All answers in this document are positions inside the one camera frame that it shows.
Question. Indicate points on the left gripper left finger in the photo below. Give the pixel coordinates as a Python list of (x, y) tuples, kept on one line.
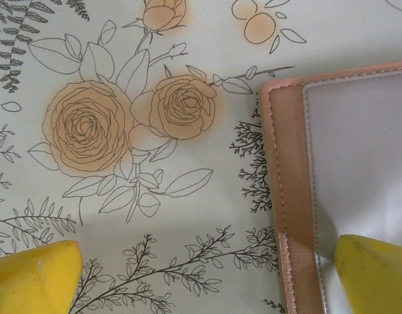
[(30, 281)]

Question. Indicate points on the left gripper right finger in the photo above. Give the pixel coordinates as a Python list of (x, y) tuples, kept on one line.
[(377, 281)]

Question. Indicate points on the pink card holder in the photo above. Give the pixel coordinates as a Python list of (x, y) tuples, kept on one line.
[(289, 163)]

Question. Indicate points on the floral table cover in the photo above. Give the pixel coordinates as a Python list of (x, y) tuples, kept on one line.
[(187, 202)]

